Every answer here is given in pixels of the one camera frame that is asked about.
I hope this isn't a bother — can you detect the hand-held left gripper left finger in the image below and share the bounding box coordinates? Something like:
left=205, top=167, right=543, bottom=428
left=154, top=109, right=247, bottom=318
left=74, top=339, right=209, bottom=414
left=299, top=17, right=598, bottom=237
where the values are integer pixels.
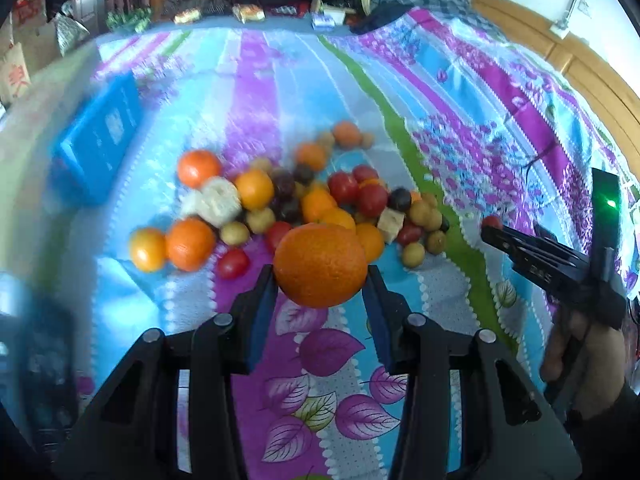
left=55, top=262, right=278, bottom=480

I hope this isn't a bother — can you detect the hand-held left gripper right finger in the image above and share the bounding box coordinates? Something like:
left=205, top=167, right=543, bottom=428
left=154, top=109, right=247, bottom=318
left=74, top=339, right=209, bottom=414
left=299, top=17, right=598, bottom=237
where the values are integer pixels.
left=362, top=265, right=583, bottom=480

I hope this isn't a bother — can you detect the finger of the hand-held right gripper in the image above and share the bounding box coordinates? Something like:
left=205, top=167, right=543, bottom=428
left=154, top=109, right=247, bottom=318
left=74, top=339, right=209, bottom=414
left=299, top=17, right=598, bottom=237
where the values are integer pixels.
left=492, top=244, right=586, bottom=291
left=481, top=225, right=591, bottom=266

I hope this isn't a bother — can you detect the large orange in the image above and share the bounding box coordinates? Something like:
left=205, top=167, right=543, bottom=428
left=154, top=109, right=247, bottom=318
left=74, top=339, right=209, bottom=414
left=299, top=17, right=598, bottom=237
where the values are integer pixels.
left=273, top=222, right=369, bottom=308

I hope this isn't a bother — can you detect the pile of oranges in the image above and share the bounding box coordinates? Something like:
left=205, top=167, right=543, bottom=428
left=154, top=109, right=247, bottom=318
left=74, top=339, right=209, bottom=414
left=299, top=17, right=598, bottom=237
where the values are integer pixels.
left=129, top=120, right=386, bottom=273

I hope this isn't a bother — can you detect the person's right hand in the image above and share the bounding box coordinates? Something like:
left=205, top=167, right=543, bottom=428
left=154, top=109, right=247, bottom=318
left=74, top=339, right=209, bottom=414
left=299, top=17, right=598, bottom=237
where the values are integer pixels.
left=541, top=305, right=628, bottom=421

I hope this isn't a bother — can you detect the large pale sugarcane chunk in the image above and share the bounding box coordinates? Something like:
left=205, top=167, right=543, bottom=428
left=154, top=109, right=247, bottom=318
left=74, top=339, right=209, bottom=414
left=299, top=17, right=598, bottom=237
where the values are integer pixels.
left=200, top=176, right=243, bottom=226

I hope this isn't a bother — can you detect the wooden headboard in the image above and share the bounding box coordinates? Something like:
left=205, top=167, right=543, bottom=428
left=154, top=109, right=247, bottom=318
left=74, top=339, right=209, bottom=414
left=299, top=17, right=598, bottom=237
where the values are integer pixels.
left=467, top=0, right=640, bottom=161

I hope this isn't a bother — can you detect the black shaver box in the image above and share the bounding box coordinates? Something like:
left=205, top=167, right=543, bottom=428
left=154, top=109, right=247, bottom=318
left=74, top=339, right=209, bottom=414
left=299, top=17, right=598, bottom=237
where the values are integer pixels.
left=0, top=305, right=80, bottom=461

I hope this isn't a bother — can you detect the blue carton box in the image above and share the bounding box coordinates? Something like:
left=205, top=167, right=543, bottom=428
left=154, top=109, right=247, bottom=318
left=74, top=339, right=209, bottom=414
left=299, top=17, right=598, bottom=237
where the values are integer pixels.
left=50, top=72, right=143, bottom=206

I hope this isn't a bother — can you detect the dark cloth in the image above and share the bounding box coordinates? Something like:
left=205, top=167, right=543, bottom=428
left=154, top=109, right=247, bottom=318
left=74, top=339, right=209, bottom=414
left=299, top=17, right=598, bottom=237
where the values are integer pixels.
left=355, top=2, right=416, bottom=36

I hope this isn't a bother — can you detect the long gold gift box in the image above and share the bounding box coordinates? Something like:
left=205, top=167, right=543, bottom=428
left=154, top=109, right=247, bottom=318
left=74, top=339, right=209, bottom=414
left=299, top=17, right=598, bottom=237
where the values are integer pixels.
left=0, top=42, right=101, bottom=281

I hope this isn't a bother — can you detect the small white box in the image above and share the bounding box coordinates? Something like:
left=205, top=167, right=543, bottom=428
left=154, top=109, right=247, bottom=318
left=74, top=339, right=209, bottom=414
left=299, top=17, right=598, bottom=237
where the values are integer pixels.
left=311, top=12, right=346, bottom=30

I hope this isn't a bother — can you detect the cardboard box red print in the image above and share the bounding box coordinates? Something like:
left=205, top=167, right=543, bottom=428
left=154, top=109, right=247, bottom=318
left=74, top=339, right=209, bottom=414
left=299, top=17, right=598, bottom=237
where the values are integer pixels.
left=0, top=42, right=32, bottom=106

